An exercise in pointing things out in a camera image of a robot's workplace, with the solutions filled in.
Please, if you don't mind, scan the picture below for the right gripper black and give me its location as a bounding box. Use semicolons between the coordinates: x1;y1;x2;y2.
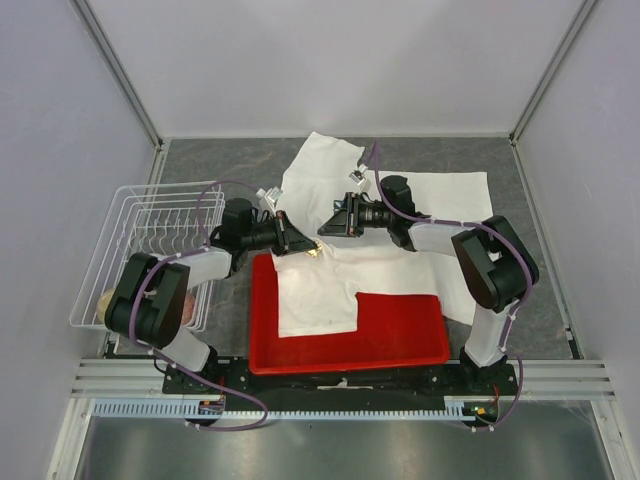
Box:
318;192;394;238

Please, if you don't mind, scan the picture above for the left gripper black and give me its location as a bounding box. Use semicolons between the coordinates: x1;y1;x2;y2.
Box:
242;210;317;257

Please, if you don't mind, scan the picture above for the gold leaf brooch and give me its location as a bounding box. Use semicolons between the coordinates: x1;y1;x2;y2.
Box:
306;242;323;258

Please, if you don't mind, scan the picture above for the white t-shirt daisy print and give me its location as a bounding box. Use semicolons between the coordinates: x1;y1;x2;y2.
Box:
273;132;476;338

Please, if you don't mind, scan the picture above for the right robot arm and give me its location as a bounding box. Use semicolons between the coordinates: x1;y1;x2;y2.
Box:
317;175;539;394

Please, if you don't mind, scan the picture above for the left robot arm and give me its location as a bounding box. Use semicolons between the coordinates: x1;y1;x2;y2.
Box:
104;198;319;393

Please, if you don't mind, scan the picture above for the red plastic bin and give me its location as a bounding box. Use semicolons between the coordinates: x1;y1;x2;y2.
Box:
248;254;450;376

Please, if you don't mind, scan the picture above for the pink patterned bowl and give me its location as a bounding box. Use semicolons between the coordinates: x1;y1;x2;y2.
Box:
181;292;198;328

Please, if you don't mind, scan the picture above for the beige ceramic bowl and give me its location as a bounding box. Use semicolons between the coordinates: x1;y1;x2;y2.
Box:
96;289;114;323

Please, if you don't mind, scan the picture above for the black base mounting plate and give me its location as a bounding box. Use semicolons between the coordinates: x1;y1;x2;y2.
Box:
162;357;524;413

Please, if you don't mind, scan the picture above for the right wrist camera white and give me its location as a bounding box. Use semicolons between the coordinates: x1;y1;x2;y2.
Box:
349;164;371;195

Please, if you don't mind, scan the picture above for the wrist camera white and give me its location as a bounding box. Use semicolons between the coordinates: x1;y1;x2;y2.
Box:
349;164;371;195
256;186;282;213

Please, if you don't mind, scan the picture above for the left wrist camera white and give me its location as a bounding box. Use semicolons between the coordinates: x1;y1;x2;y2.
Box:
256;186;282;213

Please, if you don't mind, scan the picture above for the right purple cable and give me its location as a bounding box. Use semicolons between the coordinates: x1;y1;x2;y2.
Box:
358;141;536;434

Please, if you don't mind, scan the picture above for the purple cable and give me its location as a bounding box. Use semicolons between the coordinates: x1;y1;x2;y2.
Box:
129;179;271;432
358;141;536;434

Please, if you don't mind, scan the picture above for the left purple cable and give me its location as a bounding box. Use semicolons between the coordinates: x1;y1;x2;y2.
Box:
129;179;271;432

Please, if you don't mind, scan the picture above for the white wire dish rack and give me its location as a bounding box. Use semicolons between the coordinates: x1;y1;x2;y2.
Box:
69;182;225;330

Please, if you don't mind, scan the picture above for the slotted cable duct rail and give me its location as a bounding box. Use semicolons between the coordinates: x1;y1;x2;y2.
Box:
92;398;486;421

